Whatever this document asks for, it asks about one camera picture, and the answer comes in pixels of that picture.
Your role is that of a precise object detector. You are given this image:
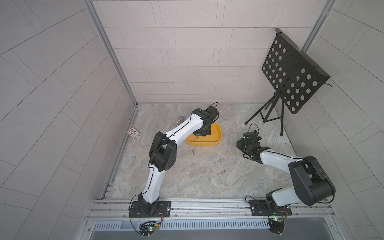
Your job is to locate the yellow plastic storage box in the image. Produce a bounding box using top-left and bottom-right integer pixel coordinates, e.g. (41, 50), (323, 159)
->
(186, 123), (222, 147)

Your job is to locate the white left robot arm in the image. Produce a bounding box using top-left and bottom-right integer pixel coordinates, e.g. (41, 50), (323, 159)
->
(138, 106), (219, 214)

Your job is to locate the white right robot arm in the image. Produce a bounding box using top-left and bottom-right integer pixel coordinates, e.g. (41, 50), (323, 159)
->
(236, 137), (336, 208)

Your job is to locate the playing card box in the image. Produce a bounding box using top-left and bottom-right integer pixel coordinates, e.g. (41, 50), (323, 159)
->
(127, 127), (141, 140)

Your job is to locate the right controller circuit board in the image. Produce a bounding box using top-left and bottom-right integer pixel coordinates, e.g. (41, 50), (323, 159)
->
(268, 218), (285, 235)

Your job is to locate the controller circuit board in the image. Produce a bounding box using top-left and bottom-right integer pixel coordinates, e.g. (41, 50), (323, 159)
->
(139, 221), (160, 238)
(268, 218), (285, 235)

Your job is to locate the black perforated music stand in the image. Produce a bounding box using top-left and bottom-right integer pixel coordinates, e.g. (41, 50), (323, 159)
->
(245, 28), (332, 136)

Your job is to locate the left controller circuit board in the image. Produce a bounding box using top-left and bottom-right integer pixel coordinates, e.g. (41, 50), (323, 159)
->
(139, 221), (160, 238)

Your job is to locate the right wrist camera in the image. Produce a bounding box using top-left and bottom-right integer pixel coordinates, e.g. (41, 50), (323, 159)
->
(243, 130), (262, 146)

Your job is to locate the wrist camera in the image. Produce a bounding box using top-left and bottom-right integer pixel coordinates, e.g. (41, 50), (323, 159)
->
(206, 105), (219, 124)
(243, 130), (262, 146)

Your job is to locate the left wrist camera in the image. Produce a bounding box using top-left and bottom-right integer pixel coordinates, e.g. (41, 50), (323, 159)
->
(206, 105), (219, 124)

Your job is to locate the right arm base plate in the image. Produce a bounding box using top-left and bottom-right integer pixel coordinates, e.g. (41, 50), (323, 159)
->
(247, 199), (292, 217)

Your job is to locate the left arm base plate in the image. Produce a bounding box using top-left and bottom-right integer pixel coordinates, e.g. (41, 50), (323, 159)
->
(129, 201), (172, 218)

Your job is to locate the aluminium mounting rail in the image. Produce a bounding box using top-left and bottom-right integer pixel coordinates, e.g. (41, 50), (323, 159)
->
(85, 198), (335, 221)

